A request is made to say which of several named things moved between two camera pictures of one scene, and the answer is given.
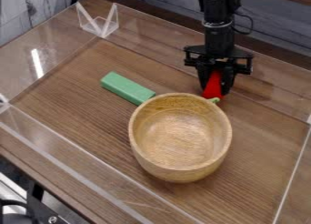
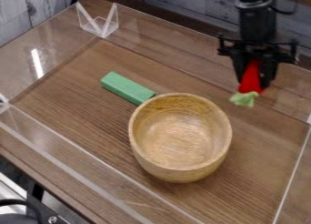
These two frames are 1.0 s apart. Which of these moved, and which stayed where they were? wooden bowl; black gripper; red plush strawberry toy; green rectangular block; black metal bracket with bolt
Moved: black gripper; red plush strawberry toy
Stayed: black metal bracket with bolt; wooden bowl; green rectangular block
